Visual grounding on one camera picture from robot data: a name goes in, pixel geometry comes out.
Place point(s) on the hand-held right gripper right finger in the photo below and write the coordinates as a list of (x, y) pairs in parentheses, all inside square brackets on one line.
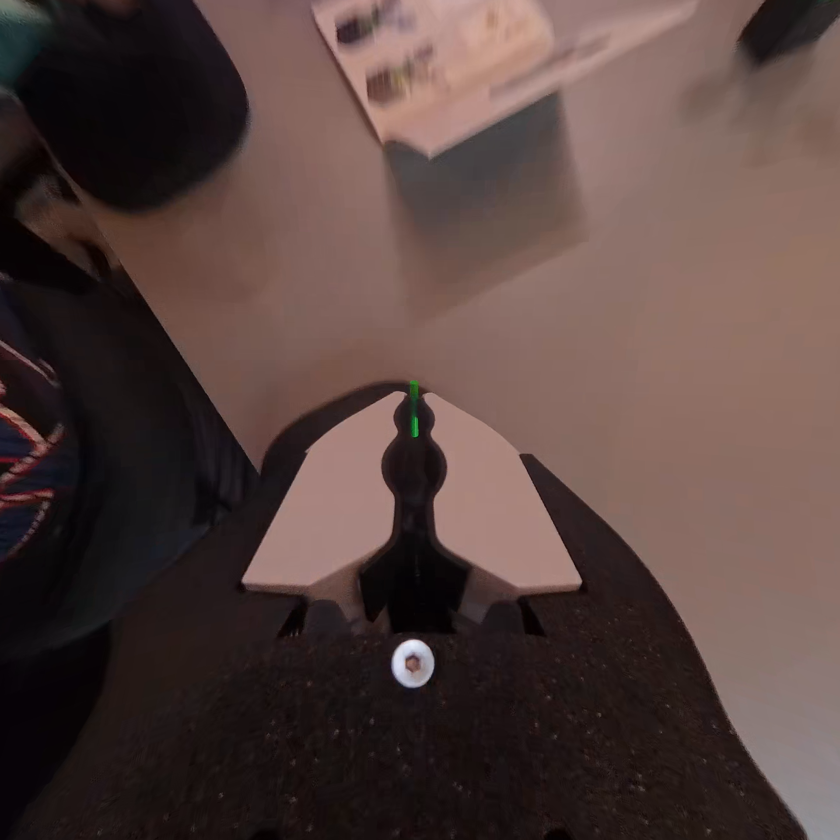
[(505, 525)]

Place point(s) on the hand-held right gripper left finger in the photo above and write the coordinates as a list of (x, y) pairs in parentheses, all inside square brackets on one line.
[(322, 525)]

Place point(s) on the green lego stem piece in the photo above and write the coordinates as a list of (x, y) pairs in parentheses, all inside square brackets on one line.
[(414, 410)]

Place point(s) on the lego instruction booklet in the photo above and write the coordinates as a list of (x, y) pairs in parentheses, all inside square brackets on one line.
[(499, 59)]

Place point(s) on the lego flower model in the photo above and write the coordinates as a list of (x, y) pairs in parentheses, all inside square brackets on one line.
[(788, 24)]

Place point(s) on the person's dark printed sweatshirt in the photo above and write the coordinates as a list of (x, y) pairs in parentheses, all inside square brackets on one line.
[(33, 460)]

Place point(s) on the black textured pad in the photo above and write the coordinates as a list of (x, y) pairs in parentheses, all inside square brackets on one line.
[(131, 105)]

